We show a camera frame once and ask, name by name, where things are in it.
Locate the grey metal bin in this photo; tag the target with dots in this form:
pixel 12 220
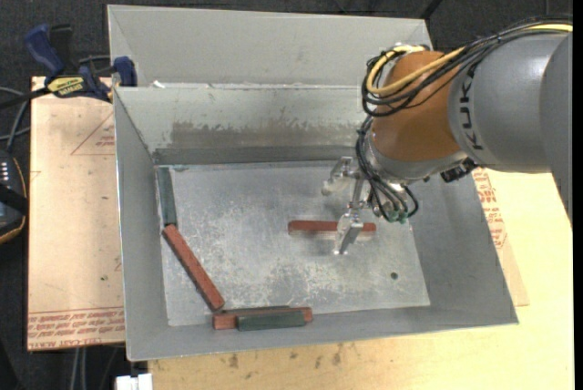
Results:
pixel 255 269

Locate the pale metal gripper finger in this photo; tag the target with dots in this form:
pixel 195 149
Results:
pixel 351 238
pixel 342 228

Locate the black cylinder on white bracket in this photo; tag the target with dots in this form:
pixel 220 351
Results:
pixel 457 171

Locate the brown cardboard board red print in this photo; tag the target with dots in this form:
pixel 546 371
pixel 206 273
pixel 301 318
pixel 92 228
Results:
pixel 73 206

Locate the dark green flat block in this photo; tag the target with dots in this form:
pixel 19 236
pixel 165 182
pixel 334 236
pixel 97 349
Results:
pixel 166 197
pixel 271 320

